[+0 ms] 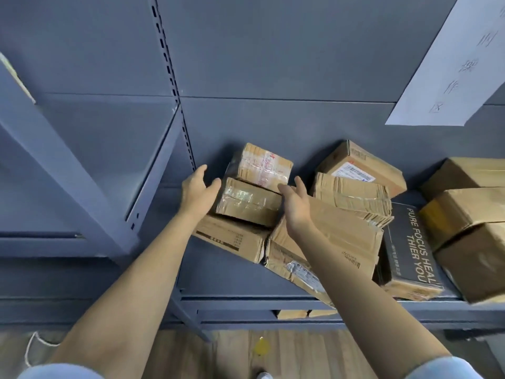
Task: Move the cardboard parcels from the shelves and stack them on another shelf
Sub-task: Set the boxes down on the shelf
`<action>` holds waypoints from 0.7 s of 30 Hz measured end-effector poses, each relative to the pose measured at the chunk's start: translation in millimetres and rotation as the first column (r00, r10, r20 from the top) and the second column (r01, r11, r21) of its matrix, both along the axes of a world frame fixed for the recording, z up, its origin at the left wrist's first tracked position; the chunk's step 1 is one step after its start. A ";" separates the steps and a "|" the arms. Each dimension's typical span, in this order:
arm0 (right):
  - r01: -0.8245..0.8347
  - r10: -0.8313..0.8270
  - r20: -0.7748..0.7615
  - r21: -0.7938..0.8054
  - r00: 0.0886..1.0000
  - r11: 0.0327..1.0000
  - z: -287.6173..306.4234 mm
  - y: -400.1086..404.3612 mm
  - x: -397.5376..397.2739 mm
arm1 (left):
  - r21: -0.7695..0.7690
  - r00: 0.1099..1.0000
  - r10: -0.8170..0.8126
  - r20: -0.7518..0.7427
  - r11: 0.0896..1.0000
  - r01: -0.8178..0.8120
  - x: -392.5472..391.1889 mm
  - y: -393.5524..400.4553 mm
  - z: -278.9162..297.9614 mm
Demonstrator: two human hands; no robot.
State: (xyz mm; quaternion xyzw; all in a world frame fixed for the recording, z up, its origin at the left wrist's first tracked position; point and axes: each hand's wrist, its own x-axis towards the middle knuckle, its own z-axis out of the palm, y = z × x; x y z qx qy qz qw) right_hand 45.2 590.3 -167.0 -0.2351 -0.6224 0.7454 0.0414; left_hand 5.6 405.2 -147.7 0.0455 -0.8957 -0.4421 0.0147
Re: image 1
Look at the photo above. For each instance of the taped box with red marks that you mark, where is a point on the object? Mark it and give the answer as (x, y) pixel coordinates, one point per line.
(262, 165)

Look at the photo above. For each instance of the ribbed corrugated cardboard box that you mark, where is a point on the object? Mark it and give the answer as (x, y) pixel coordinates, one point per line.
(351, 193)

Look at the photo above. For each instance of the light blue sleeve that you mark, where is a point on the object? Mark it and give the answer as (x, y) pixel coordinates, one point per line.
(59, 373)
(446, 369)

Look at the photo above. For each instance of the white shoe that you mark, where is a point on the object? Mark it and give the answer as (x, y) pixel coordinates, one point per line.
(264, 375)

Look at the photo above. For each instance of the white paper sign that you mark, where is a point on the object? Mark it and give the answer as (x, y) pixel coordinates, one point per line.
(446, 67)

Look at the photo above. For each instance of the person's right forearm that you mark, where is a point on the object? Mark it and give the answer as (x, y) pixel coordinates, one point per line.
(367, 303)

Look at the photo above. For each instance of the brown box with yellow tape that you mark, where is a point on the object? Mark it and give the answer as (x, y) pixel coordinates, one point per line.
(457, 211)

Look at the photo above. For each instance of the cardboard box with white label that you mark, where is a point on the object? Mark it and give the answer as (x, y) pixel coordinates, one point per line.
(363, 163)

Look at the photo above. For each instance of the cardboard box under shelf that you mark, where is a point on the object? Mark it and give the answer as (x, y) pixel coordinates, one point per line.
(292, 314)
(321, 313)

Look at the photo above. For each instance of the person's right thumb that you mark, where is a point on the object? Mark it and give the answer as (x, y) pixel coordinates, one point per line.
(285, 188)

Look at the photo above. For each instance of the person's left thumb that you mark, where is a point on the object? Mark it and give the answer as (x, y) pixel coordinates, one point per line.
(214, 186)

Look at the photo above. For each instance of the light blue left sleeve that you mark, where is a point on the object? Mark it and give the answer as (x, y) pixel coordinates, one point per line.
(59, 373)

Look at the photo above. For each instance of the person's left hand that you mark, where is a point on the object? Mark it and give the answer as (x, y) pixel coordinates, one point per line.
(195, 197)

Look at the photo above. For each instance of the grey metal shelving unit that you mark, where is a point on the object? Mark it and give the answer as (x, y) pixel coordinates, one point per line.
(276, 55)
(59, 161)

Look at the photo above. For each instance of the plain brown cardboard box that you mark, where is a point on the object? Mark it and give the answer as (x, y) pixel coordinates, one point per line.
(465, 171)

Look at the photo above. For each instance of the large crumpled cardboard box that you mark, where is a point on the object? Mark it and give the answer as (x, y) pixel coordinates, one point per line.
(343, 232)

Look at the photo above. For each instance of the person's right hand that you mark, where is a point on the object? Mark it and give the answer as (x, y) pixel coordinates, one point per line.
(298, 211)

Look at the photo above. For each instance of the black box with white lettering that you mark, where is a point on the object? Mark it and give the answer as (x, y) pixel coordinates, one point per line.
(408, 248)

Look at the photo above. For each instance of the large glossy taped cardboard box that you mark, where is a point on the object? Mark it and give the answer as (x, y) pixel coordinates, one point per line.
(477, 260)

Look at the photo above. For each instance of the light blue right sleeve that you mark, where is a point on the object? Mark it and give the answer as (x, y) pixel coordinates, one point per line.
(446, 369)

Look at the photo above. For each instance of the beige cardboard sheet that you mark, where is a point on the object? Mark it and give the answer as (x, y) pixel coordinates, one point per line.
(15, 76)

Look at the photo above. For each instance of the small tape-wrapped cardboard box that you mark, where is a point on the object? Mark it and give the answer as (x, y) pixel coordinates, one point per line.
(248, 203)

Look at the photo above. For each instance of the flat cardboard box, black print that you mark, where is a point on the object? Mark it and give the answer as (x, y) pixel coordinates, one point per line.
(232, 236)

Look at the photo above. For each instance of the yellow scrap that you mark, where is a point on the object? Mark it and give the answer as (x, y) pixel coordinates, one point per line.
(261, 346)

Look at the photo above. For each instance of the person's left forearm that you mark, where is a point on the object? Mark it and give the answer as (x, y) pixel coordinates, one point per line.
(134, 288)

